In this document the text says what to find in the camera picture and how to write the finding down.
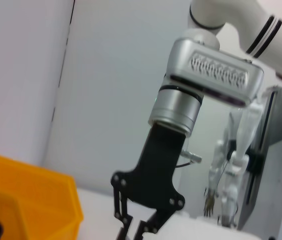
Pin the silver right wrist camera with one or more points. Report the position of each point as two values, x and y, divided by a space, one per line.
206 62

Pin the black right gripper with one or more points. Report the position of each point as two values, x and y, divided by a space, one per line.
156 175

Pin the white humanoid robot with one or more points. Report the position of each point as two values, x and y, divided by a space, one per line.
243 135

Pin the yellow plastic bin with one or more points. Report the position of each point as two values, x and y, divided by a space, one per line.
43 195

